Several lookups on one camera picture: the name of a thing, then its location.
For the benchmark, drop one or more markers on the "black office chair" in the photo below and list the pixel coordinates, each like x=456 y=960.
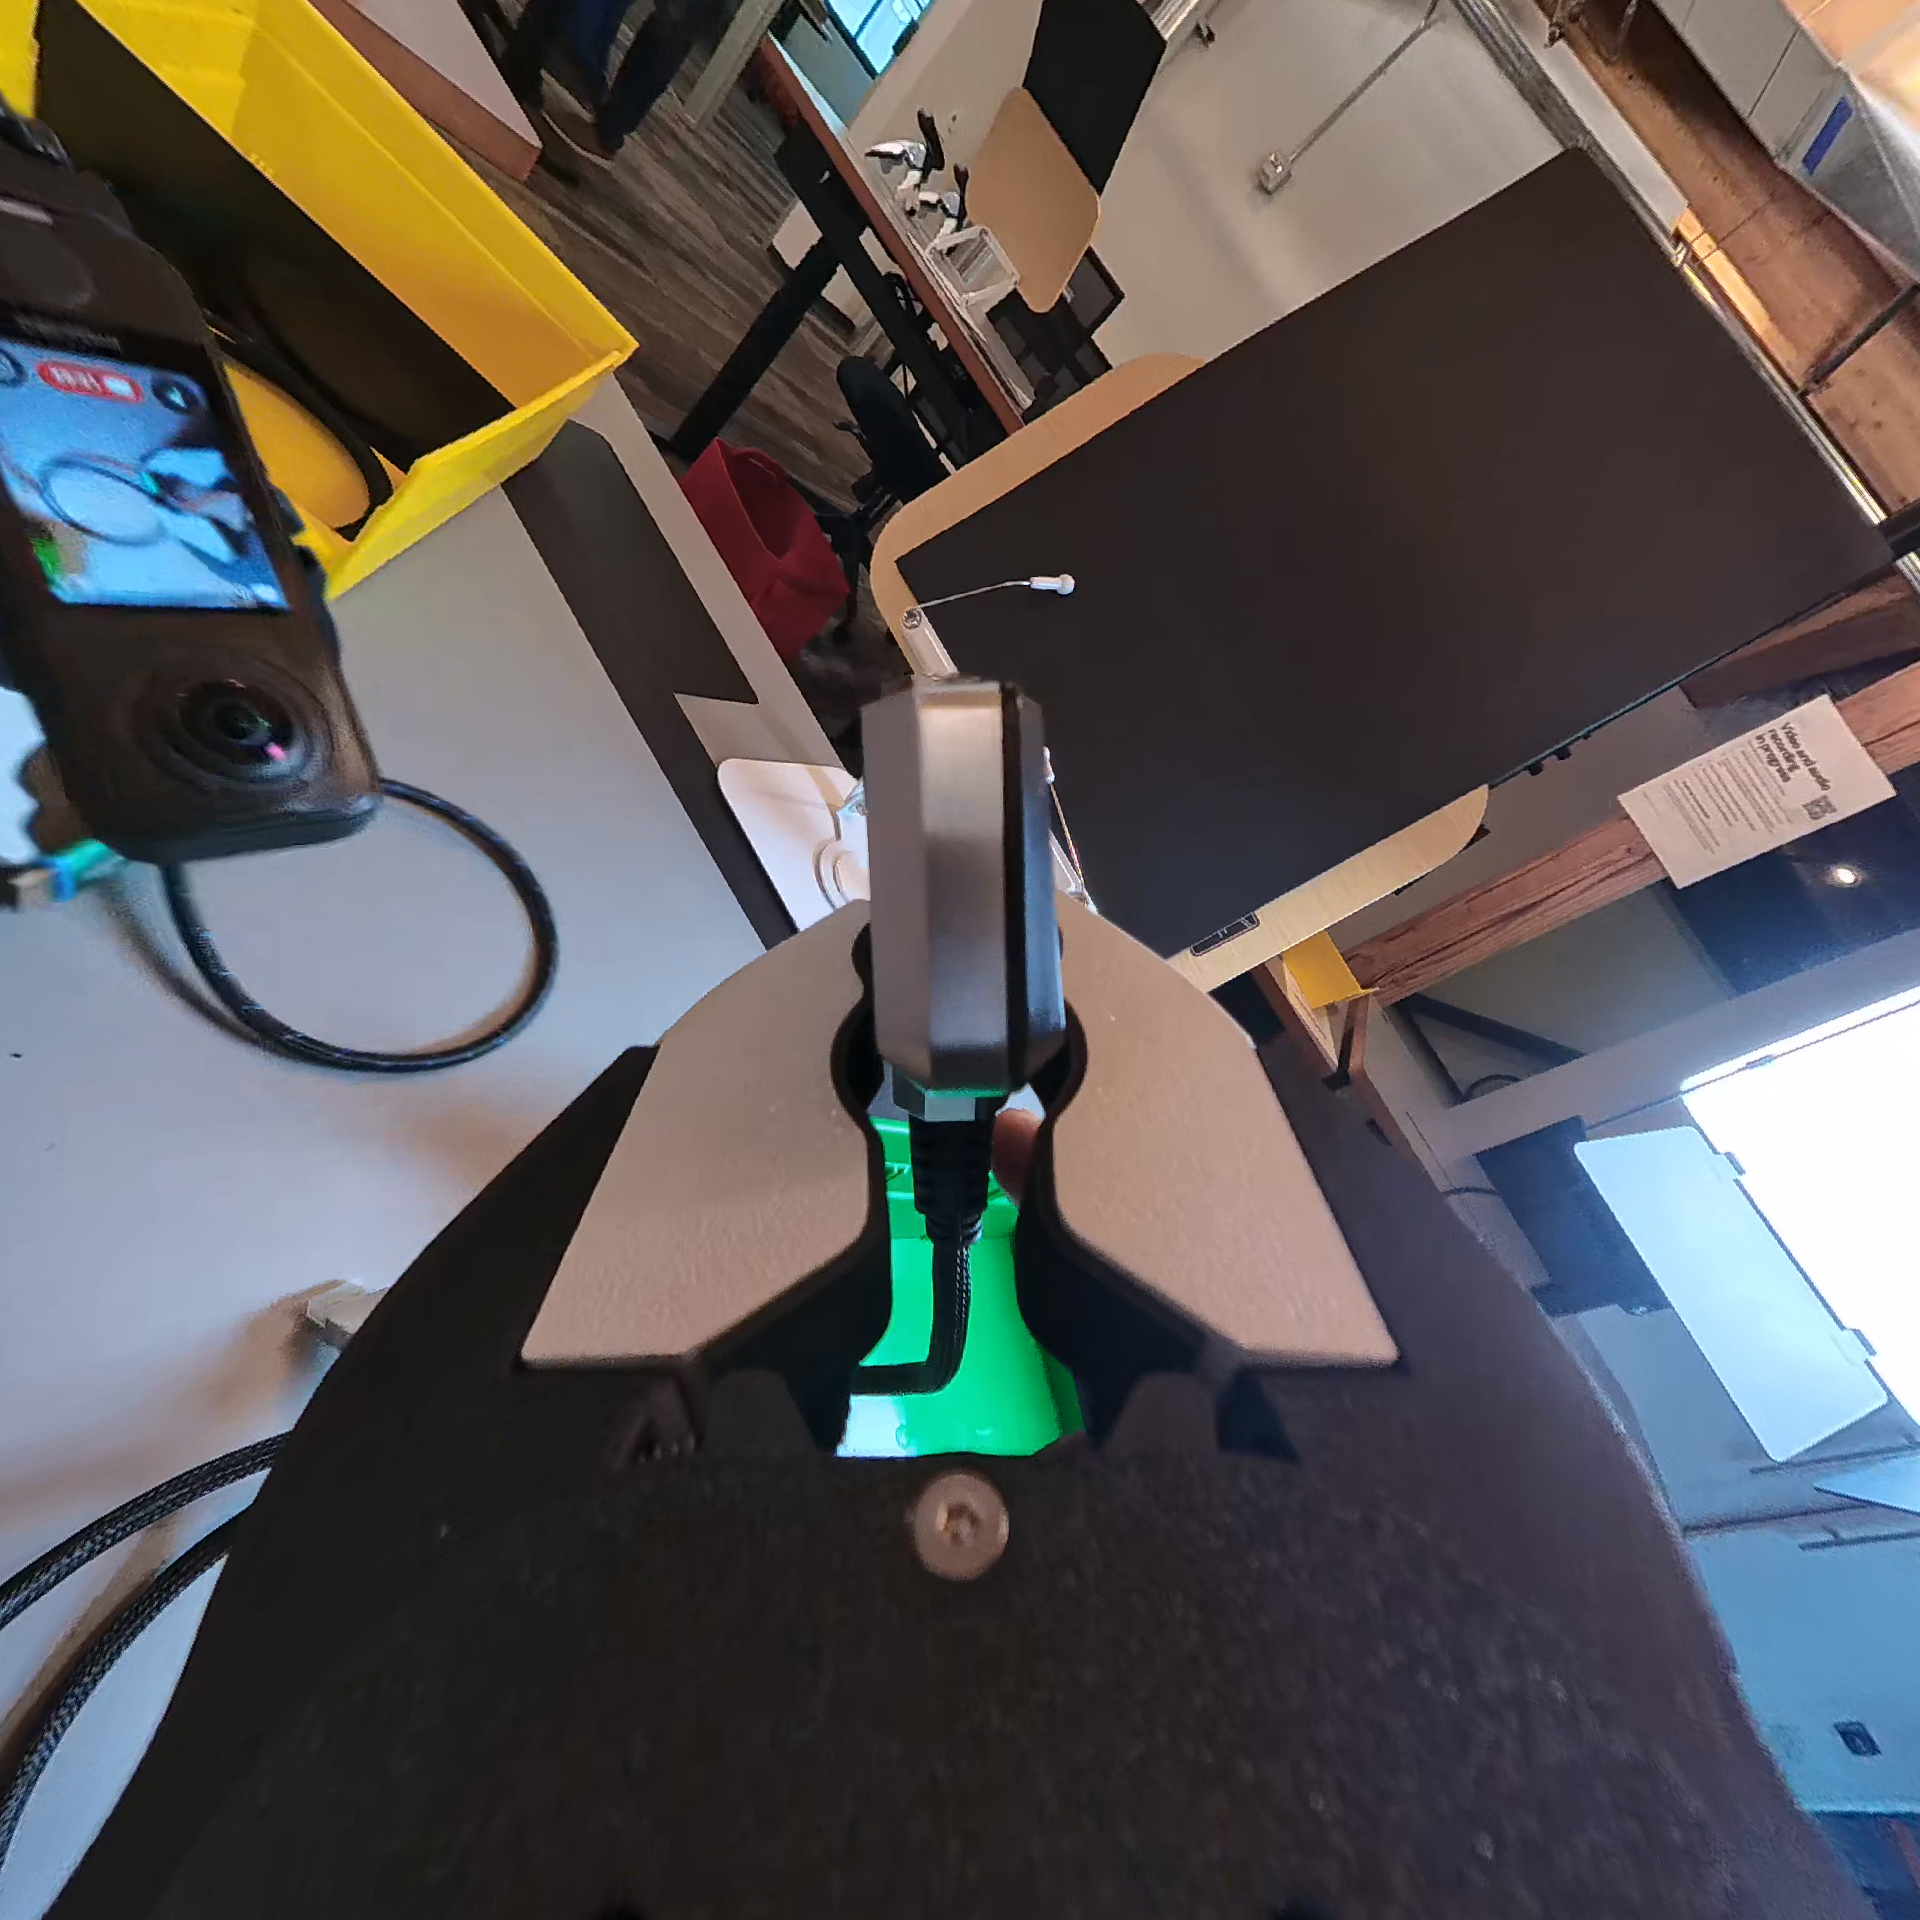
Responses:
x=883 y=420

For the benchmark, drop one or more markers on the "white laptop stand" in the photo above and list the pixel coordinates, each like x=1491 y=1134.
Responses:
x=783 y=838

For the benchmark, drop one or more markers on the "black grey handheld device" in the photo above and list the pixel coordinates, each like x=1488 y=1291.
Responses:
x=948 y=187
x=898 y=156

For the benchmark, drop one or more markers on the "clear plastic container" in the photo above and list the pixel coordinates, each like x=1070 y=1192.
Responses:
x=978 y=261

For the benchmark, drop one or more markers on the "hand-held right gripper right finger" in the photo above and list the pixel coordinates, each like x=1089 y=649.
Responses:
x=1201 y=1204

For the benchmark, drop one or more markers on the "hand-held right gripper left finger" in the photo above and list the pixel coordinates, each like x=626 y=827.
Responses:
x=722 y=1204

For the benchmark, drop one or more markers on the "metal wall conduit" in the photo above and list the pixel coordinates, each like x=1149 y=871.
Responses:
x=1276 y=172

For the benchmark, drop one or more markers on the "person's right hand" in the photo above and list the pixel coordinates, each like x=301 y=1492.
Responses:
x=1022 y=1160

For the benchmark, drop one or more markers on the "yellow plastic bin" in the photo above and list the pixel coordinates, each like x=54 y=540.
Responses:
x=421 y=258

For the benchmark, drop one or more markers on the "wooden desk with black legs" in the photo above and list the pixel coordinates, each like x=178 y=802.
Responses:
x=883 y=212
x=1518 y=899

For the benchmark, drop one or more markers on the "grey wood-edged table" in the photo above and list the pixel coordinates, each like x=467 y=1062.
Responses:
x=432 y=76

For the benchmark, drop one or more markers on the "red bag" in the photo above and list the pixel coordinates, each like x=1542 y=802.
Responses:
x=765 y=528

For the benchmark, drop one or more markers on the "small yellow object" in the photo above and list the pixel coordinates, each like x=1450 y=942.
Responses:
x=1332 y=970

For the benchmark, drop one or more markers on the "black divider card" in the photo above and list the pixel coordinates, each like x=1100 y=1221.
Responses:
x=230 y=193

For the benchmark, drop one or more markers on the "green plastic bin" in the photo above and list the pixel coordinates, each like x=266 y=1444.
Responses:
x=991 y=1351

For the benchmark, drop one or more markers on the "silver hdmi port hub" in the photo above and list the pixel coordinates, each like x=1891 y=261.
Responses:
x=948 y=871

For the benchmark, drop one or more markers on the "white printed paper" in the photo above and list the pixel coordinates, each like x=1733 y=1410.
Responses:
x=1756 y=784

